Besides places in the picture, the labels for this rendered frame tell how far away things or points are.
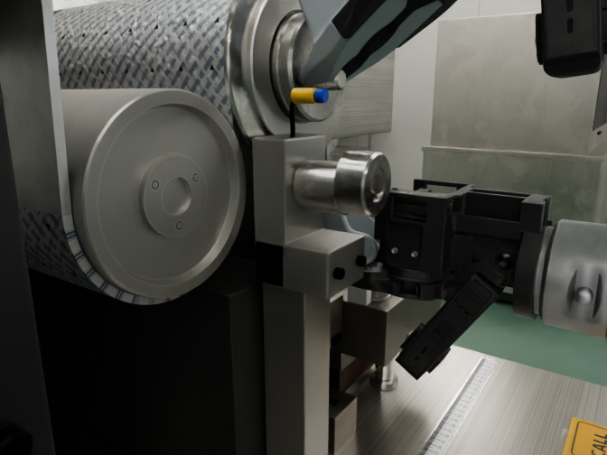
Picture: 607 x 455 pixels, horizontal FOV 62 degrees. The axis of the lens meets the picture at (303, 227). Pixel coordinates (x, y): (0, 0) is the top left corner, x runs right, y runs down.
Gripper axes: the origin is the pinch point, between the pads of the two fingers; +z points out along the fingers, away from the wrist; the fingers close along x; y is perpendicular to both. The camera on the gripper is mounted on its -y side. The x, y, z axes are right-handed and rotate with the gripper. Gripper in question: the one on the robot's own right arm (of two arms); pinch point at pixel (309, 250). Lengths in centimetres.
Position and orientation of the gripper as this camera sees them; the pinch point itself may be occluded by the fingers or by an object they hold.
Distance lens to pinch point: 47.0
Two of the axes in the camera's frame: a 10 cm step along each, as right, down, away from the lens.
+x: -5.6, 2.1, -8.0
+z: -8.3, -1.4, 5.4
